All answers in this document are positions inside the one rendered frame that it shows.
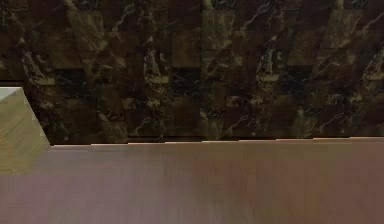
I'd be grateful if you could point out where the light wooden cabinet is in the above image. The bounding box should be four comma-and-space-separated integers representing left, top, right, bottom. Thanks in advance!
0, 86, 52, 175

